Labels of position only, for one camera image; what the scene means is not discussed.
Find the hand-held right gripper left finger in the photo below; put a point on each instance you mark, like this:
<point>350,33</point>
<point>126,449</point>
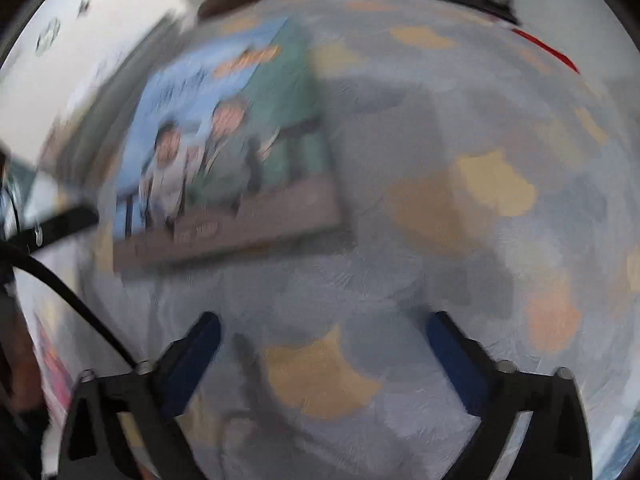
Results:
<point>192,360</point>

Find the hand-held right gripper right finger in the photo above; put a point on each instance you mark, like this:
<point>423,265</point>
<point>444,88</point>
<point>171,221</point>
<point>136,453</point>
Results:
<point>460,365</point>

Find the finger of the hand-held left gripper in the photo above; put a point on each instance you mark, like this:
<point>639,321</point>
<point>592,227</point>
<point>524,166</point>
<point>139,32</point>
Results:
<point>65,225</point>

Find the light blue children cover book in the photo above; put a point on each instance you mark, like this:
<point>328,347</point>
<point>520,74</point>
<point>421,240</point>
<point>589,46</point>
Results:
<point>225,150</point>

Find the person's left hand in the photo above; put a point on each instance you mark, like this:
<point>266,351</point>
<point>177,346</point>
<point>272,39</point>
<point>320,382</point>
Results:
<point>25,380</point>

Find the red tassel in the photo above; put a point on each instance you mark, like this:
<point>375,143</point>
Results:
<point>545,50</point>

